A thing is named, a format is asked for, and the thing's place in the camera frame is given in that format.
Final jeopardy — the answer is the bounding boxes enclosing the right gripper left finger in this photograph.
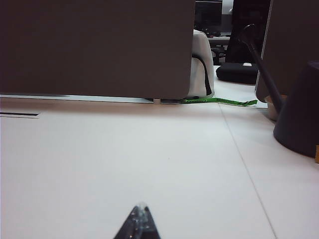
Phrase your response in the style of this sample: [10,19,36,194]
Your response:
[113,205,142,239]

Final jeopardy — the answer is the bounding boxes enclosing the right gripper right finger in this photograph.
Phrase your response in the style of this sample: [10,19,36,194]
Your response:
[137,202,160,239]

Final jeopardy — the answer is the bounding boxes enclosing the green tape strip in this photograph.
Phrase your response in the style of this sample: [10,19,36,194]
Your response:
[183,97,259,108]

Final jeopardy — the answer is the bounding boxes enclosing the beige paper bowl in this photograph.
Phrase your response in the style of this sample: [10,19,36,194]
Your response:
[264,96,284,122]

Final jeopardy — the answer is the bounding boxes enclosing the black round cushion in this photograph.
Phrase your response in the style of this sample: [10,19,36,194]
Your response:
[215,62,260,85]

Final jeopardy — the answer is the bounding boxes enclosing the white chair with black stripe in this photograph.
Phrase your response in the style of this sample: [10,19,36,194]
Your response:
[187,29,215,99]

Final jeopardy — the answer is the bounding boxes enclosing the black office chair base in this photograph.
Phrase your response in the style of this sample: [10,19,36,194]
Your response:
[211,47,227,64]

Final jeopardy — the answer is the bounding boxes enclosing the brown desk divider panel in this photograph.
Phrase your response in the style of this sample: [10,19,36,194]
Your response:
[0,0,196,100]

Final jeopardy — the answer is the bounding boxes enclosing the dark cone-shaped base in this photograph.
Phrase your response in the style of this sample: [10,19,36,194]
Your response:
[273,61,319,158]

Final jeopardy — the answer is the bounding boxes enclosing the dark grey slanted pole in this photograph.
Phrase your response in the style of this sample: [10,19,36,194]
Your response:
[240,23,285,112]

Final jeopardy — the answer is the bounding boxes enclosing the large black flat board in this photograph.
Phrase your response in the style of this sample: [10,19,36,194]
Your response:
[225,0,272,64]

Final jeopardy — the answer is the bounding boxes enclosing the black computer monitor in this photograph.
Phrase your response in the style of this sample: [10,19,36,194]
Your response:
[195,1,223,28]

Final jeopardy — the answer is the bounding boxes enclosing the silver divider base rail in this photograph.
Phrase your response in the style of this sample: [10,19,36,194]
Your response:
[0,92,185,105]

